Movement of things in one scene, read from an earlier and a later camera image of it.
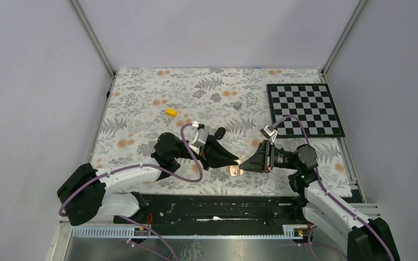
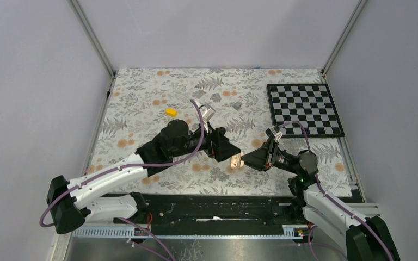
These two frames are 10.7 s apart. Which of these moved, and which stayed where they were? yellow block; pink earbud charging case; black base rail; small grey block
Moved: pink earbud charging case
Stayed: black base rail; yellow block; small grey block
